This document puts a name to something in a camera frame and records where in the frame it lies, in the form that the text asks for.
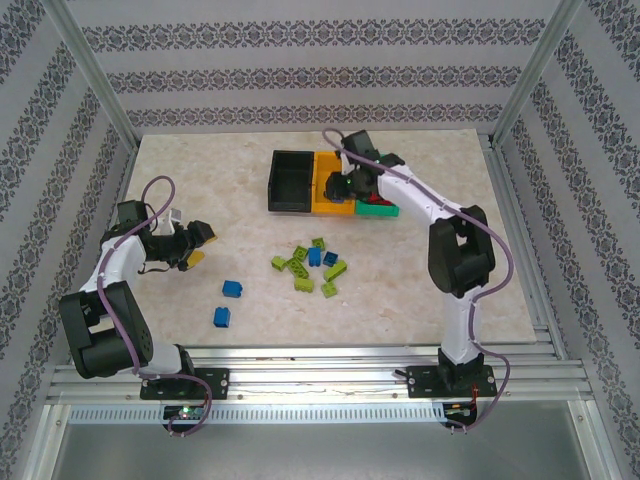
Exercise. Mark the red lego brick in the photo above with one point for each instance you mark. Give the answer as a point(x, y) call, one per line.
point(388, 202)
point(375, 200)

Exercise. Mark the lime green lego brick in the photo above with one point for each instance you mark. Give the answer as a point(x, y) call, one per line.
point(303, 285)
point(299, 252)
point(329, 290)
point(318, 244)
point(278, 263)
point(335, 270)
point(298, 269)

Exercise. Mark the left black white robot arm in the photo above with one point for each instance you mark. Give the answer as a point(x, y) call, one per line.
point(110, 330)

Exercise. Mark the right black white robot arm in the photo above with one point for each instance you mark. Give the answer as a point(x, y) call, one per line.
point(465, 325)

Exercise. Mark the yellow plastic bin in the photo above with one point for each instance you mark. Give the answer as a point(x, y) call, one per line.
point(321, 205)

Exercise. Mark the green plastic bin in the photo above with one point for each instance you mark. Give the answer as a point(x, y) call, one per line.
point(375, 211)

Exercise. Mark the black plastic bin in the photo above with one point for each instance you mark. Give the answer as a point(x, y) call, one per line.
point(290, 197)

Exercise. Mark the grey metal panel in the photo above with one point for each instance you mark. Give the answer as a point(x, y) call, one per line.
point(320, 450)

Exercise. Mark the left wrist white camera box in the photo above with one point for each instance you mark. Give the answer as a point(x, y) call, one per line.
point(173, 220)

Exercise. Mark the aluminium side rail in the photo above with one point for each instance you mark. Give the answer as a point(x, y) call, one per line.
point(500, 180)
point(123, 180)

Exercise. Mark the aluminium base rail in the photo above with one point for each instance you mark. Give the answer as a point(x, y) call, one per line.
point(320, 380)

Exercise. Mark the aluminium frame post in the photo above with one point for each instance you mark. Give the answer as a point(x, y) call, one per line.
point(85, 65)
point(535, 65)

